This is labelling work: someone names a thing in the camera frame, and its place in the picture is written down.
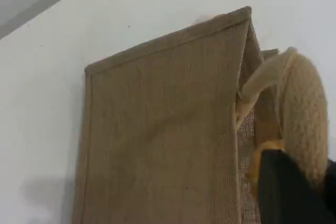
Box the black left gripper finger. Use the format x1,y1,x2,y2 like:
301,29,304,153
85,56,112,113
324,158,336,224
256,149,328,224

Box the brown jute tote bag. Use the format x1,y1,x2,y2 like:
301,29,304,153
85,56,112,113
70,5,329,224

